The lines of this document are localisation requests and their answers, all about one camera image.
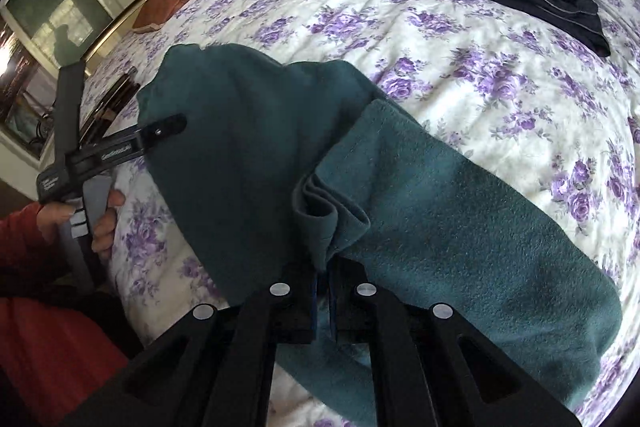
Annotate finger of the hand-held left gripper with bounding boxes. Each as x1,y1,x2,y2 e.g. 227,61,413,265
140,113,188,142

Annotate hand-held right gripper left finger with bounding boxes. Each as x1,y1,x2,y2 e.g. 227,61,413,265
60,263,319,427

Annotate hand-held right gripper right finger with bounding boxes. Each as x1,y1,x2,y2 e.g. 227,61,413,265
330,257,583,427

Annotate teal fleece pants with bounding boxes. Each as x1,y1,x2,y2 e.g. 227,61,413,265
136,44,623,427

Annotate person's left forearm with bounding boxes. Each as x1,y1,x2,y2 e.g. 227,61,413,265
0,203,68,280

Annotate person's left hand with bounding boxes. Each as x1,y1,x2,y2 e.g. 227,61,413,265
37,189,127,260

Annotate person's red jacket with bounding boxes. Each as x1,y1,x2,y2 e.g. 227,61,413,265
0,294,132,427

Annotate purple floral bedspread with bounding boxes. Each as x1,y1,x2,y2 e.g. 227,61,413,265
80,0,640,427

